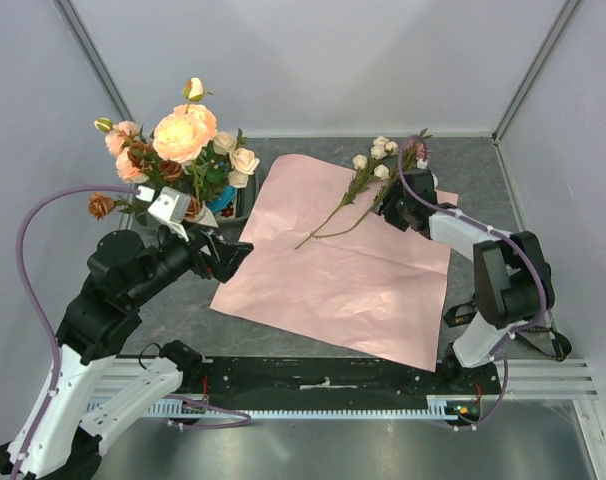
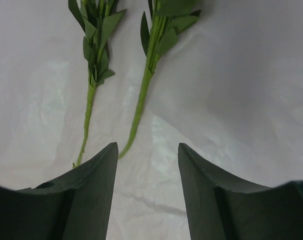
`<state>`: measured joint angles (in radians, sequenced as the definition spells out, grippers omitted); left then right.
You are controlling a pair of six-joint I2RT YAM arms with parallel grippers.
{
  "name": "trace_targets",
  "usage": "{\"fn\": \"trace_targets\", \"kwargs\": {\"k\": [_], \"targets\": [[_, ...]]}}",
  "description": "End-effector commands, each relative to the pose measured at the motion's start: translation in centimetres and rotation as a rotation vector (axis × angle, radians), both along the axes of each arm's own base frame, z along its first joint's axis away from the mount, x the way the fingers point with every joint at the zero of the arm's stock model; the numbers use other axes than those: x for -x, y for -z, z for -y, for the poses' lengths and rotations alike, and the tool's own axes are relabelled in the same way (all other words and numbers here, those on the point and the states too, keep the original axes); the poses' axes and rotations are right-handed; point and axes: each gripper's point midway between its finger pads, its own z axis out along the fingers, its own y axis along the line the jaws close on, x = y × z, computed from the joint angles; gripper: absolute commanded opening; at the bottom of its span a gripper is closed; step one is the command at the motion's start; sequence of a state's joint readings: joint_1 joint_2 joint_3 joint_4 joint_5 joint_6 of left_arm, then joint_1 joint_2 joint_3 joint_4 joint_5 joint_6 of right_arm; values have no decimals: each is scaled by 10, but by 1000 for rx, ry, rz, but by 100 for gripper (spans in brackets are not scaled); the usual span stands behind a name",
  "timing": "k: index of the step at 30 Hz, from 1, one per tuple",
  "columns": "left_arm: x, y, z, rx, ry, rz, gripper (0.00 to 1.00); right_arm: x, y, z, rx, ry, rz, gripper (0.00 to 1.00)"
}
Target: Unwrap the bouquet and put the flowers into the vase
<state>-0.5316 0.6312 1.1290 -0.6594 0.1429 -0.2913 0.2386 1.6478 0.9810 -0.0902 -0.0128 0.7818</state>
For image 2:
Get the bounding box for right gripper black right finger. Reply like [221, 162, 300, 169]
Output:
[178, 143, 303, 240]

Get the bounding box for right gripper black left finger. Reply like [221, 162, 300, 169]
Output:
[0, 142, 118, 240]

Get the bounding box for purple pink wrapping paper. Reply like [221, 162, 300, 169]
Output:
[0, 0, 303, 240]

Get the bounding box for mauve rose flower stem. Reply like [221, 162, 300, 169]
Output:
[118, 0, 202, 160]

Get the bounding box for white small rose stem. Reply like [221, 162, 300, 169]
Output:
[68, 0, 126, 168]

